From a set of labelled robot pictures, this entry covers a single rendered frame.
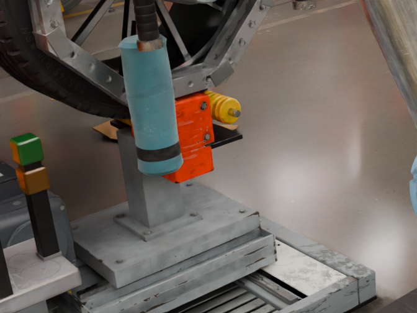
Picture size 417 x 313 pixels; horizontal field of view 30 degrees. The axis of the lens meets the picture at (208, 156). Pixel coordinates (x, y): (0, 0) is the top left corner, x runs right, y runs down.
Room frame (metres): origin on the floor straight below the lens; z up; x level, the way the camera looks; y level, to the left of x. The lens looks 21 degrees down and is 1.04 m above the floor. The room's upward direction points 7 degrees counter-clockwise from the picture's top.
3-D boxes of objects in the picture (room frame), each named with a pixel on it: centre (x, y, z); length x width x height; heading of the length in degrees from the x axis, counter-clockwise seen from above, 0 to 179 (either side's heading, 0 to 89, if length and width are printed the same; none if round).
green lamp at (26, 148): (1.17, 0.28, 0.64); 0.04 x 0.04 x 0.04; 32
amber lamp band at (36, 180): (1.17, 0.28, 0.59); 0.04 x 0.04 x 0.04; 32
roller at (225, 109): (1.73, 0.00, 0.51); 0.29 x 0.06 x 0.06; 32
